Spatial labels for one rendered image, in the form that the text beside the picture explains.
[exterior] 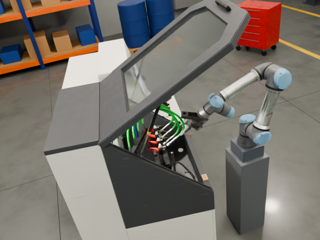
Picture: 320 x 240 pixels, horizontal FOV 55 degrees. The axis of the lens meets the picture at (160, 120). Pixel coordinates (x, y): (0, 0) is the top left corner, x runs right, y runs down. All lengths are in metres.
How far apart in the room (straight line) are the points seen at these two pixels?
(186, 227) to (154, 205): 0.33
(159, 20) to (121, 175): 5.28
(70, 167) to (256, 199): 1.60
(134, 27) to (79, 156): 5.17
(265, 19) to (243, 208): 3.89
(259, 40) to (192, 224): 4.44
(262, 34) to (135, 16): 2.49
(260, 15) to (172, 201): 4.48
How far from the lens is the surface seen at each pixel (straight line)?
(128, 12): 6.54
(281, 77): 2.00
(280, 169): 3.55
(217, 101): 1.84
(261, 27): 5.94
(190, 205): 2.00
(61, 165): 1.69
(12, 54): 7.28
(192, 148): 2.28
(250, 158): 2.40
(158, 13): 6.69
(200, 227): 2.19
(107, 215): 1.96
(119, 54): 2.45
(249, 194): 2.61
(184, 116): 1.92
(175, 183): 1.83
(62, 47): 7.20
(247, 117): 2.27
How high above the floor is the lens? 2.39
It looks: 33 degrees down
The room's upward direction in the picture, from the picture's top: 9 degrees counter-clockwise
